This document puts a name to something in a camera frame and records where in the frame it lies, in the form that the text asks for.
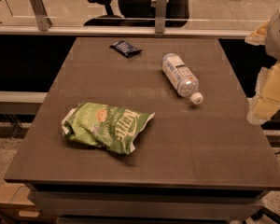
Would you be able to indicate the clear plastic water bottle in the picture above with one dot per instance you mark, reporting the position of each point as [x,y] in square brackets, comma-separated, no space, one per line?
[183,80]

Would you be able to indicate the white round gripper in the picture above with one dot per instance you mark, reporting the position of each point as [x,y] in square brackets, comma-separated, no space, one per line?
[279,36]

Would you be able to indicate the metal glass bracket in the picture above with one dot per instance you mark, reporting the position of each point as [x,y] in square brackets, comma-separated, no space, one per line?
[43,21]
[160,16]

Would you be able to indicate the middle metal glass bracket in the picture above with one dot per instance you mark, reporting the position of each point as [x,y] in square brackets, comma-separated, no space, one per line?
[160,16]

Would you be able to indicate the green chips bag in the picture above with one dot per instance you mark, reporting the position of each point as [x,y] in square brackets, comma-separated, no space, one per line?
[112,127]

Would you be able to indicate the cardboard box under table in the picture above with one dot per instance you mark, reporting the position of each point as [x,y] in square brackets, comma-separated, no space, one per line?
[16,208]

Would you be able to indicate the dark blue snack packet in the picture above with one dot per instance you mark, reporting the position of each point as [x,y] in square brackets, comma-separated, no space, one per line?
[125,48]

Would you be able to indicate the black office chair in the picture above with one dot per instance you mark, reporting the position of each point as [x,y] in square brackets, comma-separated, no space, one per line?
[140,13]

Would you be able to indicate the left metal glass bracket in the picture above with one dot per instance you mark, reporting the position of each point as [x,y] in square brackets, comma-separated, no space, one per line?
[43,21]

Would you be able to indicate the glass partition panel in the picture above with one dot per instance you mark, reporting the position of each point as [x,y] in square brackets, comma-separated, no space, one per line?
[194,14]

